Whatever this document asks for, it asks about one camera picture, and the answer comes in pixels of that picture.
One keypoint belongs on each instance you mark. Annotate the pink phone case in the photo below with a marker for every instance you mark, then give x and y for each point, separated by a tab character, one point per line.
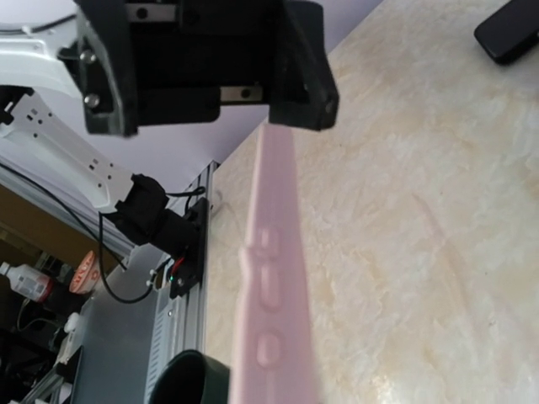
272	358

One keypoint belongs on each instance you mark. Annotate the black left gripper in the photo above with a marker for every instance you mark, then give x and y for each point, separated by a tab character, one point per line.
147	63

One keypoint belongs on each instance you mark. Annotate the black mug with green print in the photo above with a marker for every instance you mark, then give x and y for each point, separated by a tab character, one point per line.
192	377

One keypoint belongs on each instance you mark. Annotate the aluminium front rail frame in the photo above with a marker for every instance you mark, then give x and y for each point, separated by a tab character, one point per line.
138	340

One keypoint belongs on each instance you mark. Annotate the clear plastic bottle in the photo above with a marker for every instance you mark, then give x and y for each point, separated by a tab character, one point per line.
27	281

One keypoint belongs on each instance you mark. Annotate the black phone case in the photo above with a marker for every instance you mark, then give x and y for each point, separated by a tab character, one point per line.
510	32

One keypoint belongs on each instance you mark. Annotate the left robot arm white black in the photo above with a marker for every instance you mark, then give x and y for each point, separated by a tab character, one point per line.
135	204

